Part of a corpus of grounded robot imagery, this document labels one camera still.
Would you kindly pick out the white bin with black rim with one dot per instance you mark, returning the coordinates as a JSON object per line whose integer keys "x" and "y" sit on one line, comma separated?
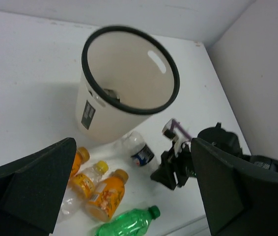
{"x": 137, "y": 67}

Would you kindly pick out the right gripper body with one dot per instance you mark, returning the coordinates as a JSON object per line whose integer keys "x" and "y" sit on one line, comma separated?
{"x": 216, "y": 136}

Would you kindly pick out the green plastic bottle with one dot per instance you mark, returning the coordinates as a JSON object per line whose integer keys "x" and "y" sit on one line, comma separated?
{"x": 131, "y": 223}

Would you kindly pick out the orange juice bottle left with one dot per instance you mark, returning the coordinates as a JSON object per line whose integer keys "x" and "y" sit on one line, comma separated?
{"x": 82, "y": 155}

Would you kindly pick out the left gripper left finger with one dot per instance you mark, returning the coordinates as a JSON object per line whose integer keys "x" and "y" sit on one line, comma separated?
{"x": 32, "y": 189}

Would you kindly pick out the orange juice bottle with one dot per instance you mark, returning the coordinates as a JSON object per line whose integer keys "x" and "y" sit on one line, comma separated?
{"x": 107, "y": 196}
{"x": 82, "y": 155}

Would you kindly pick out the orange juice bottle middle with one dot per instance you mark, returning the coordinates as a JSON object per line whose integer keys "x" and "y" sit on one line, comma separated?
{"x": 107, "y": 196}

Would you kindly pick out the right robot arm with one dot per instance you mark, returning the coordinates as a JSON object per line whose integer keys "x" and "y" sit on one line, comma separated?
{"x": 258, "y": 160}

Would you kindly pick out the clear bottle black label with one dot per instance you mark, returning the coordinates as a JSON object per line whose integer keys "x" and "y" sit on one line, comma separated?
{"x": 112, "y": 94}

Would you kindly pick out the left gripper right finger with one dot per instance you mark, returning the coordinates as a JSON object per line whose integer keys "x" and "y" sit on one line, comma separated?
{"x": 239, "y": 198}

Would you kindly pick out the clear bottle blue label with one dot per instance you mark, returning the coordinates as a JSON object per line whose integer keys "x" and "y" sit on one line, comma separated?
{"x": 140, "y": 152}

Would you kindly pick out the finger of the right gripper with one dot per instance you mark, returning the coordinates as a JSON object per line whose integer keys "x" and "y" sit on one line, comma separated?
{"x": 164, "y": 174}

